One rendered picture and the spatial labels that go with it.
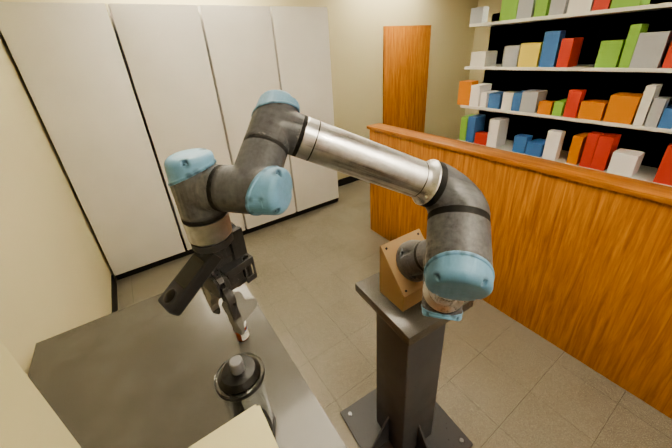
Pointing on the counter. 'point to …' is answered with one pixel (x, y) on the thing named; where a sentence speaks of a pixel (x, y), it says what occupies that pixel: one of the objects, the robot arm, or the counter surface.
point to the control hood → (241, 432)
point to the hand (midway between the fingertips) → (226, 322)
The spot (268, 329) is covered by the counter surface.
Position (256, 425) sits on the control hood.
